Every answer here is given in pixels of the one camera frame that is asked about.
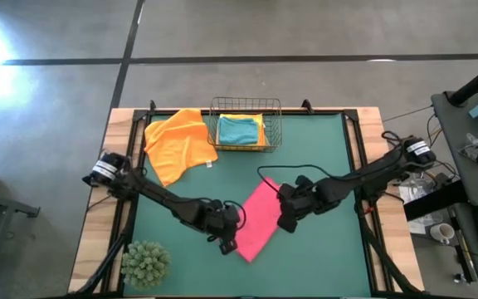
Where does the yellow floor cable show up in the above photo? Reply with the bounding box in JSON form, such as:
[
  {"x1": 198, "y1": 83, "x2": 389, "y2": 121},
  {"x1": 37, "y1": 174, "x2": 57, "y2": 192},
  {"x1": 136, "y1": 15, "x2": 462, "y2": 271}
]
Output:
[{"x1": 427, "y1": 127, "x2": 444, "y2": 149}]

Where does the black desk leg beam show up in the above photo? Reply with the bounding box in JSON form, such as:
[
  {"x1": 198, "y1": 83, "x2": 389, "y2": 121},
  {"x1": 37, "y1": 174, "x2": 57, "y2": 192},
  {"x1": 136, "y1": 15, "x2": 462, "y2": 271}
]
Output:
[{"x1": 402, "y1": 179, "x2": 468, "y2": 222}]

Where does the green table mat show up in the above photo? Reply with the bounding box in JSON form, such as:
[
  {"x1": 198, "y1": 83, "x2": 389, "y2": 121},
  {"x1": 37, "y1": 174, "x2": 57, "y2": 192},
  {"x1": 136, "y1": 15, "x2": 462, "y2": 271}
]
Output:
[{"x1": 133, "y1": 111, "x2": 373, "y2": 298}]

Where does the black metal rig frame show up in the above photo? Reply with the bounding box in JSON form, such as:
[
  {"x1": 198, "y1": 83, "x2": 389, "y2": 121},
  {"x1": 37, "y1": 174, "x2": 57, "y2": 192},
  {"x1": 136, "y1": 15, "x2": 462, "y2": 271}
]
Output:
[{"x1": 72, "y1": 98, "x2": 427, "y2": 299}]

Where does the orange microfiber towel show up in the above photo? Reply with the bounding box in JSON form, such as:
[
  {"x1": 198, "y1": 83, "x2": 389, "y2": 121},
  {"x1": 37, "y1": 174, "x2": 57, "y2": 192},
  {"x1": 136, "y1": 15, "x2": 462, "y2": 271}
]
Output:
[{"x1": 144, "y1": 108, "x2": 219, "y2": 188}]

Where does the pink microfiber towel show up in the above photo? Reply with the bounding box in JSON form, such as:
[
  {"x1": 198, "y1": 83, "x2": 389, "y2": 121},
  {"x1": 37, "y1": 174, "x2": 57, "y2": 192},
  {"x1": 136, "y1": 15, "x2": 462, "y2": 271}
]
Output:
[{"x1": 234, "y1": 177, "x2": 284, "y2": 263}]

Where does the teal microfiber towel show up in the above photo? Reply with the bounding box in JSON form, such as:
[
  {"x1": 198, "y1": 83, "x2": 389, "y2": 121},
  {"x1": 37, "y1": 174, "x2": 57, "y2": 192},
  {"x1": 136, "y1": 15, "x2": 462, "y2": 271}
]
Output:
[{"x1": 217, "y1": 116, "x2": 260, "y2": 146}]

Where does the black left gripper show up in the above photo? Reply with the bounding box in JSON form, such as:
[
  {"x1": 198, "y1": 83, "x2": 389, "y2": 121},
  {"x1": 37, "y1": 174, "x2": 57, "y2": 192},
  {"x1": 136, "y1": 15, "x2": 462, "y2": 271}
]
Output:
[{"x1": 205, "y1": 199, "x2": 242, "y2": 255}]

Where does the black floor stand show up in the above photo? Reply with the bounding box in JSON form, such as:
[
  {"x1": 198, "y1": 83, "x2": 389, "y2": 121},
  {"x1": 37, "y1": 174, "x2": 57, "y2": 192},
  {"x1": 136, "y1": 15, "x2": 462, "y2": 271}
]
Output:
[{"x1": 0, "y1": 185, "x2": 41, "y2": 219}]

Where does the yellow microfiber towel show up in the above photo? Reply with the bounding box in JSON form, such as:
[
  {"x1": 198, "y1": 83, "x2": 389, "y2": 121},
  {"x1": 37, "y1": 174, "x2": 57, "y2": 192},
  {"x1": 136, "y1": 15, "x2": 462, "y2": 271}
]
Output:
[{"x1": 216, "y1": 113, "x2": 267, "y2": 149}]

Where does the pale green chenille mitt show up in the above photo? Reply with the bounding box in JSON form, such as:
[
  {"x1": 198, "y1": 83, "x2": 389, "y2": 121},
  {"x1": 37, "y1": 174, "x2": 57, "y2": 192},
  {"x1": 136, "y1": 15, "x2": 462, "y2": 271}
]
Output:
[{"x1": 120, "y1": 239, "x2": 173, "y2": 292}]

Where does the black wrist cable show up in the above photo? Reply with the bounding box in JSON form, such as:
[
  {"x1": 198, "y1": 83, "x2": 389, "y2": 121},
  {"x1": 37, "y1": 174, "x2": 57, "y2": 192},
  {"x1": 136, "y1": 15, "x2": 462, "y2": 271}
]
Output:
[
  {"x1": 207, "y1": 199, "x2": 247, "y2": 243},
  {"x1": 256, "y1": 164, "x2": 348, "y2": 196}
]

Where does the black floor cable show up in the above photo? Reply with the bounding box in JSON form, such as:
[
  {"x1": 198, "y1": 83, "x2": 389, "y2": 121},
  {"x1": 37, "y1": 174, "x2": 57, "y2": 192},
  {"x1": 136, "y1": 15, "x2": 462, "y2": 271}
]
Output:
[{"x1": 429, "y1": 159, "x2": 458, "y2": 178}]

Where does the black wire basket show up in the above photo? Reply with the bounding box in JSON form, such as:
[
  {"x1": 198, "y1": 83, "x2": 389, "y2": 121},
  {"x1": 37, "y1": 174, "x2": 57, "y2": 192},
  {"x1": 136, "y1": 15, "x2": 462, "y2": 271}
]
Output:
[{"x1": 207, "y1": 96, "x2": 284, "y2": 154}]

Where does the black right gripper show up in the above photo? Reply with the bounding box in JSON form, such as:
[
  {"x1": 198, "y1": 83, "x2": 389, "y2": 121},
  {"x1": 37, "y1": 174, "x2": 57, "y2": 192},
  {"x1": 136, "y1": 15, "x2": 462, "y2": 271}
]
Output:
[{"x1": 277, "y1": 174, "x2": 321, "y2": 233}]

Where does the grey desk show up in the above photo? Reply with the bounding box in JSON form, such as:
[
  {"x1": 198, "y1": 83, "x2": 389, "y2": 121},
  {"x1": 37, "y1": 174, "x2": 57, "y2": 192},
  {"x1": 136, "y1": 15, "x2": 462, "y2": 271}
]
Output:
[{"x1": 431, "y1": 88, "x2": 478, "y2": 299}]

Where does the white mug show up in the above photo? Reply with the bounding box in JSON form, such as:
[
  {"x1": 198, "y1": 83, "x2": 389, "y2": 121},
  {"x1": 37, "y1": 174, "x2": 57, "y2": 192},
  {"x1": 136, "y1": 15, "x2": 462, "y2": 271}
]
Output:
[{"x1": 429, "y1": 223, "x2": 456, "y2": 245}]

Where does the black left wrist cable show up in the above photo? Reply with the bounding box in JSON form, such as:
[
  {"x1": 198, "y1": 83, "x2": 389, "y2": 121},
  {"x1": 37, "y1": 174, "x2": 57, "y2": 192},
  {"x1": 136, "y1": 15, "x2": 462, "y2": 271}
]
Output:
[{"x1": 207, "y1": 199, "x2": 247, "y2": 243}]

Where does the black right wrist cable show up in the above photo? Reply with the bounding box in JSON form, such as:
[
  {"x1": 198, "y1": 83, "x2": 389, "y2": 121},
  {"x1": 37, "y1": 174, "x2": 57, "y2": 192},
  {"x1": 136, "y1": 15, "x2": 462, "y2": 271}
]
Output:
[{"x1": 256, "y1": 164, "x2": 348, "y2": 196}]

